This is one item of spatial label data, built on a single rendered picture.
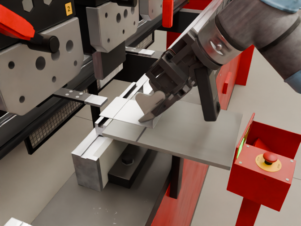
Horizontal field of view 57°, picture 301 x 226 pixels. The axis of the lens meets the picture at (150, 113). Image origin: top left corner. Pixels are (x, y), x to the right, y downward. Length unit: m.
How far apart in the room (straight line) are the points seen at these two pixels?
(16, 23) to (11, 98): 0.09
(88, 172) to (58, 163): 1.42
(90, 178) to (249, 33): 0.42
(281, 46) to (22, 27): 0.35
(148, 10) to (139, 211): 0.42
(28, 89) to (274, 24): 0.34
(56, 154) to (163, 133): 1.58
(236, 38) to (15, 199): 1.66
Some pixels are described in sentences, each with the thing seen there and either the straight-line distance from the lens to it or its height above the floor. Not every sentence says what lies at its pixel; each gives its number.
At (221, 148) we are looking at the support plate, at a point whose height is 1.00.
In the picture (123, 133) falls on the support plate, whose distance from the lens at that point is 0.58.
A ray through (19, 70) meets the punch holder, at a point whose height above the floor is 1.23.
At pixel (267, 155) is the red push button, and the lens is 0.87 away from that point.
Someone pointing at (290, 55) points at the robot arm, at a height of 1.20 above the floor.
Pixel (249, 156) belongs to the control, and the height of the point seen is 0.78.
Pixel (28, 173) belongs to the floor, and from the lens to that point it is 2.03.
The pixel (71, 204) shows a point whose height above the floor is 0.87.
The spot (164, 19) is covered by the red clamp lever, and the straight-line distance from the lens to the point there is 0.68.
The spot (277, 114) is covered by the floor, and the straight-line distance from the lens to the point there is 2.61.
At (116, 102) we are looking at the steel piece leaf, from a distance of 0.67.
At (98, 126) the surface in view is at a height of 0.99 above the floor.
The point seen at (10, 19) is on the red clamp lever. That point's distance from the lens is 0.27.
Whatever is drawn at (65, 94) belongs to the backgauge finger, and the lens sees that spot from 0.72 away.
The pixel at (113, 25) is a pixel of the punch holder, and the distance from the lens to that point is 0.50.
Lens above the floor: 1.36
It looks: 35 degrees down
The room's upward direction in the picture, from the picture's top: straight up
